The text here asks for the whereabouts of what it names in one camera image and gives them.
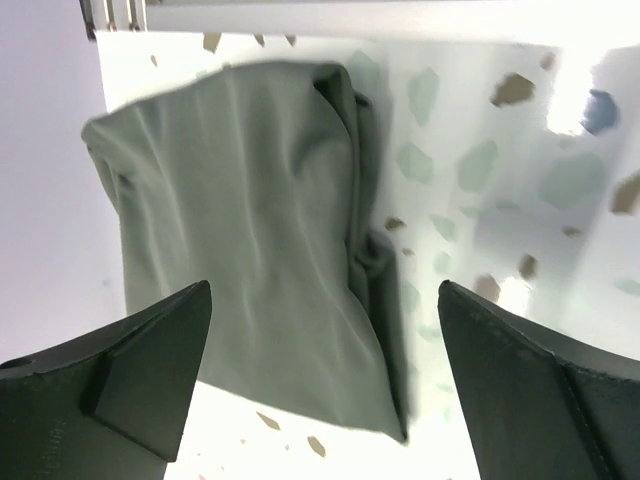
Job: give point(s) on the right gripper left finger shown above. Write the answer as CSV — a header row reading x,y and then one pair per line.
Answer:
x,y
111,404

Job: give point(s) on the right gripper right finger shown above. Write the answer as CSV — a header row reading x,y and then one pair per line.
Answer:
x,y
537,403

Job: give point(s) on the dark grey t shirt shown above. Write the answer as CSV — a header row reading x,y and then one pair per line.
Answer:
x,y
260,179

